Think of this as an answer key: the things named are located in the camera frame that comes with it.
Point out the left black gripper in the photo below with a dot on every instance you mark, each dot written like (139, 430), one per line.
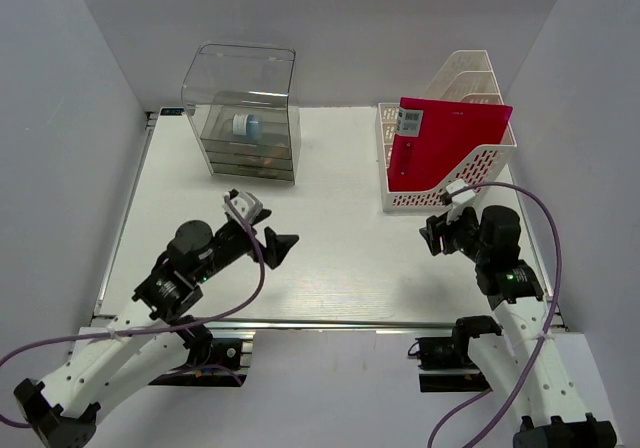
(277, 246)

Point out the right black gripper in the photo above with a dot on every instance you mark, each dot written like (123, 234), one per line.
(439, 226)

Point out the red plastic folder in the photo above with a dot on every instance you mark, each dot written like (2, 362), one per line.
(433, 136)

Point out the blue ink bottle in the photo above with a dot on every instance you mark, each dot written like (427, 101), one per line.
(247, 126)

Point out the clear acrylic drawer organizer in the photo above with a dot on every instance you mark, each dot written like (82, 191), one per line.
(225, 79)

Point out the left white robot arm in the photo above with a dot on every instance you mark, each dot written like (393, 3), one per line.
(153, 334)

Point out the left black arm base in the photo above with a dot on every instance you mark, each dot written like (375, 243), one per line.
(224, 365)

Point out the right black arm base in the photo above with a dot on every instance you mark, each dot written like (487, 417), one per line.
(444, 363)

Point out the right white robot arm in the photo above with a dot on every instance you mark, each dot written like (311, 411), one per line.
(511, 348)

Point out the white mesh file rack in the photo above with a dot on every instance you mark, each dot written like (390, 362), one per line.
(466, 76)

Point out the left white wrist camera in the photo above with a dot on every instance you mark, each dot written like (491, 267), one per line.
(235, 198)

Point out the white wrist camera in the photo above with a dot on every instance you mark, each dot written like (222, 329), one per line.
(457, 196)
(235, 198)

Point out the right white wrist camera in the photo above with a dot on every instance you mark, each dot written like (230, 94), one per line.
(457, 196)

